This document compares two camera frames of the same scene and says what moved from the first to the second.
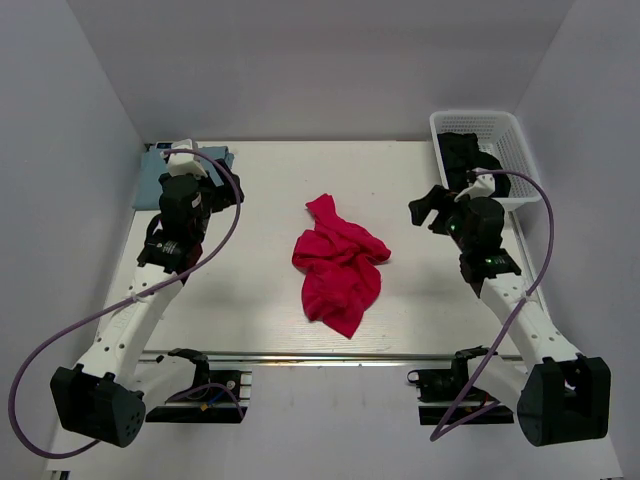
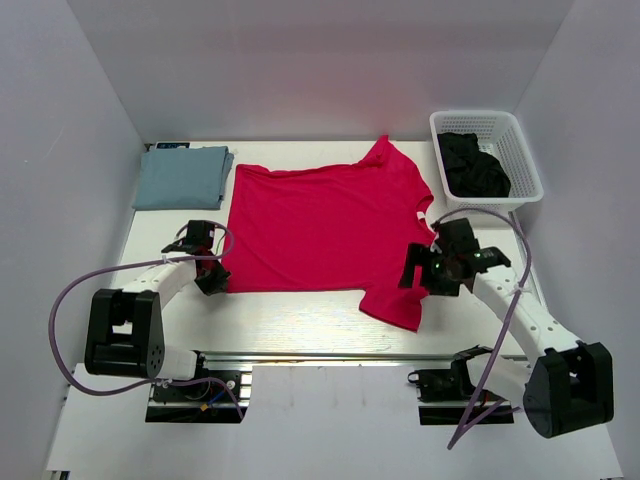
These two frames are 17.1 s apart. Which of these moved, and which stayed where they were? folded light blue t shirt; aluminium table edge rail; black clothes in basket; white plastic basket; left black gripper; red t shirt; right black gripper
Moved: red t shirt; right black gripper; left black gripper
Stayed: folded light blue t shirt; white plastic basket; black clothes in basket; aluminium table edge rail
